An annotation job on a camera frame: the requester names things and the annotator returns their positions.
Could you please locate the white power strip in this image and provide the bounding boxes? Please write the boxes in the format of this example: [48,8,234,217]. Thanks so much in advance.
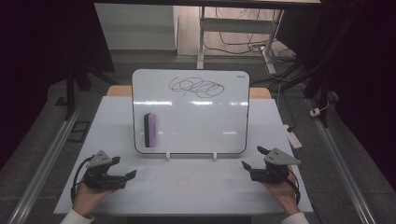
[282,123,304,150]

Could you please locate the pink and black eraser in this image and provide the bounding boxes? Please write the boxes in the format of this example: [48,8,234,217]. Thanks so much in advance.
[143,113,158,148]

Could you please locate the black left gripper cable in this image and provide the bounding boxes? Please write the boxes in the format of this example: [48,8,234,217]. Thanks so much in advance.
[70,156,95,204]

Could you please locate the person's left hand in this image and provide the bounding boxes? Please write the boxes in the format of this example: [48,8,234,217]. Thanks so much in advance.
[72,181,118,218]

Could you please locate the aluminium rail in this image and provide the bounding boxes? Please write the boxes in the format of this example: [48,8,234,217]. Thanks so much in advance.
[305,98,378,224]
[7,101,86,224]

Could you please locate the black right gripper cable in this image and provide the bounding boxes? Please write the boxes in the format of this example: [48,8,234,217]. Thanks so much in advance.
[287,172,302,205]

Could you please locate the black floor cables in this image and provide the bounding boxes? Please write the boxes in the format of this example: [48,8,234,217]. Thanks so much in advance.
[204,7,297,64]

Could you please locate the black floor plate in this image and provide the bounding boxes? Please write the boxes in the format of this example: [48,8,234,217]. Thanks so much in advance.
[66,119,92,144]

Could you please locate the white whiteboard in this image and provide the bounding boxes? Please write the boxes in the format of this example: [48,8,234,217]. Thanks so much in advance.
[131,68,251,156]

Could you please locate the white table cover sheet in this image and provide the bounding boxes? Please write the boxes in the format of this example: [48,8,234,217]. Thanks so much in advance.
[53,95,314,217]

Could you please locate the wooden table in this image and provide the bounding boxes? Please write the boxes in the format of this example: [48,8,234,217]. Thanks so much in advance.
[106,85,273,100]

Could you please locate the white cabinet panel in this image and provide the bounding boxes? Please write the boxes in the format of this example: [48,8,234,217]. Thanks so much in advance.
[93,3,179,51]

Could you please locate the person's right hand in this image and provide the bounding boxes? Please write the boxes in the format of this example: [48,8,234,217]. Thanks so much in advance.
[261,166,302,217]

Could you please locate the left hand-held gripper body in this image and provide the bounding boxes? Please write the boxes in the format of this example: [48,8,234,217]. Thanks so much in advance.
[82,150,128,191]

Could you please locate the white desk frame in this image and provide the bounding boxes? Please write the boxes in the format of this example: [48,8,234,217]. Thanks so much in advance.
[196,6,286,76]

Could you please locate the black metal stand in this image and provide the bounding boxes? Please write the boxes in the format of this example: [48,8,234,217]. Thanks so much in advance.
[268,0,362,129]
[55,60,117,121]

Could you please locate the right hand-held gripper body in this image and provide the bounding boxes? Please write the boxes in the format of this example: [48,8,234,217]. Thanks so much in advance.
[249,147,303,184]

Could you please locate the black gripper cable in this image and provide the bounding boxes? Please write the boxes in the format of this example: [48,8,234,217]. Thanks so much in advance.
[70,156,95,204]
[287,172,302,205]

